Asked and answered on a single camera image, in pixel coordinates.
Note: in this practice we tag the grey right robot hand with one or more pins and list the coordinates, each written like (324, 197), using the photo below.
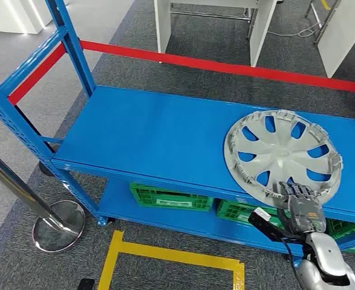
(304, 212)

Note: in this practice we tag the grey plastic wheel cover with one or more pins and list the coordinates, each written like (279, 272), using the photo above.
(274, 156)

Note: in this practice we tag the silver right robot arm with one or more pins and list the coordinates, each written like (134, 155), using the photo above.
(325, 256)

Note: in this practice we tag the blue metal shelf rack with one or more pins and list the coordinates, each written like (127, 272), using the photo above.
(165, 132)

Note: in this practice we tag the green plastic crate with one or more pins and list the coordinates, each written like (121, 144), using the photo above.
(171, 198)
(234, 212)
(340, 229)

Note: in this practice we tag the white office desk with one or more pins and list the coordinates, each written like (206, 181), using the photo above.
(263, 28)
(340, 36)

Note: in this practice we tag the yellow floor tape square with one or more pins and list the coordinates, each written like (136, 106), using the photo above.
(165, 254)

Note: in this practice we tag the grey metal plate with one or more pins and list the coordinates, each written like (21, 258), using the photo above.
(85, 285)

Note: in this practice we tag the white display platform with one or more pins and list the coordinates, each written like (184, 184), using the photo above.
(11, 14)

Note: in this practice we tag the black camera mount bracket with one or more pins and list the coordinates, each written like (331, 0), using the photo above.
(271, 230)

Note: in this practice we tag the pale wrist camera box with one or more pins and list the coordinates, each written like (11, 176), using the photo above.
(262, 214)

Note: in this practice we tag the chrome stanchion post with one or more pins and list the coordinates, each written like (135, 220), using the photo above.
(59, 228)

